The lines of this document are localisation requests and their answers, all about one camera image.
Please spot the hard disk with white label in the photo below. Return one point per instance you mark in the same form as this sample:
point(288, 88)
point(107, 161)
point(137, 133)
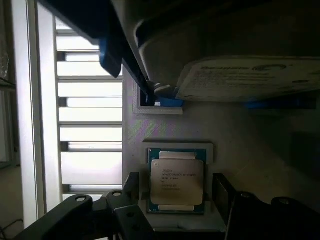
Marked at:
point(225, 50)

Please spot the white printed parts rack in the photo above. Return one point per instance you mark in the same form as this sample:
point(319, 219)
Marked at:
point(225, 140)

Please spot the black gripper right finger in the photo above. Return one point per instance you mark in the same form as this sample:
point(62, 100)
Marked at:
point(262, 215)

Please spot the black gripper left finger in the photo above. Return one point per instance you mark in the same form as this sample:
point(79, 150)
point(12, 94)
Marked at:
point(120, 215)

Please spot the silver Intel CPU chip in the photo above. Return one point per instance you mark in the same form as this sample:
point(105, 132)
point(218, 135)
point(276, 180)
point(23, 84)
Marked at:
point(177, 181)

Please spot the white slotted rack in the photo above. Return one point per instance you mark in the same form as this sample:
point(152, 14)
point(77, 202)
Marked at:
point(75, 112)

